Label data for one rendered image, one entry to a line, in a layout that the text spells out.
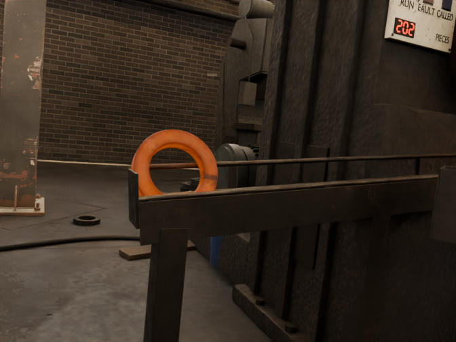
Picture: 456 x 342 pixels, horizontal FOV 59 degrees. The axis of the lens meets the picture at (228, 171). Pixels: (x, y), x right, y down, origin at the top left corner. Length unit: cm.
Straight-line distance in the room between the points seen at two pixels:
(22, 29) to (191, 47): 440
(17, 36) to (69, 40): 365
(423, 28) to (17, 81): 268
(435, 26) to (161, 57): 606
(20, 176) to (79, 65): 383
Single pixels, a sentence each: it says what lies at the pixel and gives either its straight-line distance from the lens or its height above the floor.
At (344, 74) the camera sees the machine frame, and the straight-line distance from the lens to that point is 133.
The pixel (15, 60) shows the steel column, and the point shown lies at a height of 110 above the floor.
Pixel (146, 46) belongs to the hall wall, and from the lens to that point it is 713.
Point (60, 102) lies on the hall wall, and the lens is 685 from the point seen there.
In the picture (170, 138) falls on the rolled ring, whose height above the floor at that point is 72.
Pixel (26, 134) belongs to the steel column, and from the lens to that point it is 329.
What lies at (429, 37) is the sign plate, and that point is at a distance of 140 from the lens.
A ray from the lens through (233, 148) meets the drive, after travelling 223.
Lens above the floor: 75
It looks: 6 degrees down
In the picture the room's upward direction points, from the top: 6 degrees clockwise
